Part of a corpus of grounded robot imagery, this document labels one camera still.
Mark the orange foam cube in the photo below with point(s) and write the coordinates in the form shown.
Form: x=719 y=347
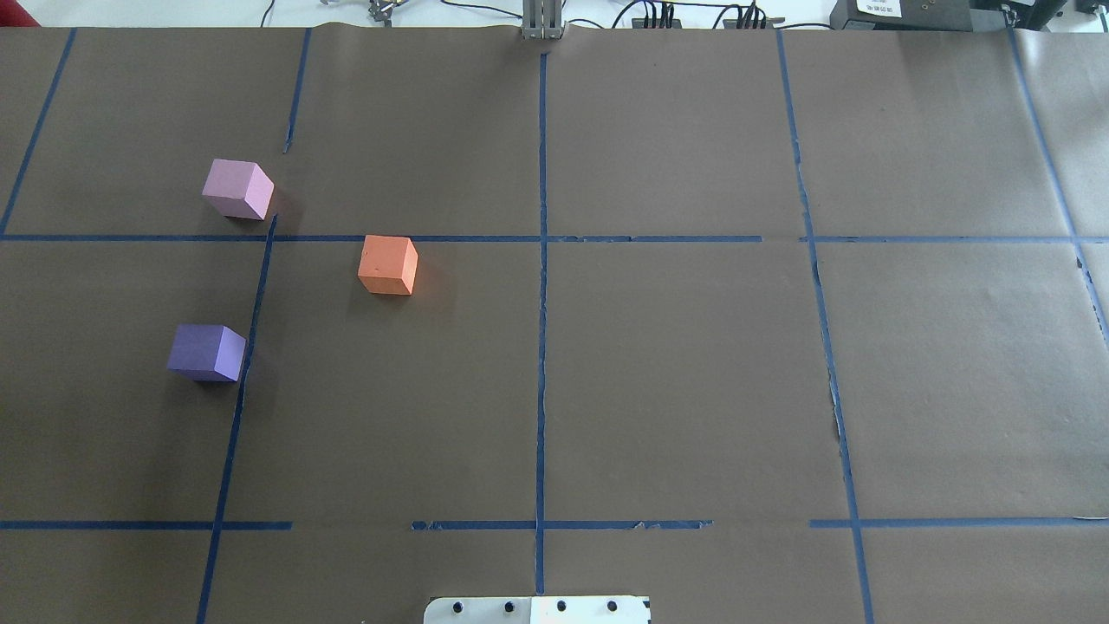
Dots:
x=388 y=265

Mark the pink foam cube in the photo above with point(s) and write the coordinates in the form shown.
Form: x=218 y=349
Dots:
x=238 y=189

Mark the purple foam cube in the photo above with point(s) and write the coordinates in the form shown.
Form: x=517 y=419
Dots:
x=207 y=353

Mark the black box with label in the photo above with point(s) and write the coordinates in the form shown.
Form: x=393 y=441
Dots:
x=945 y=16

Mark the grey aluminium frame post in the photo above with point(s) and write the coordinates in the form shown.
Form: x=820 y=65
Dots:
x=542 y=20

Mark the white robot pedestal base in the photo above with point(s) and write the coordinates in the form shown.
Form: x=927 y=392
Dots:
x=540 y=609

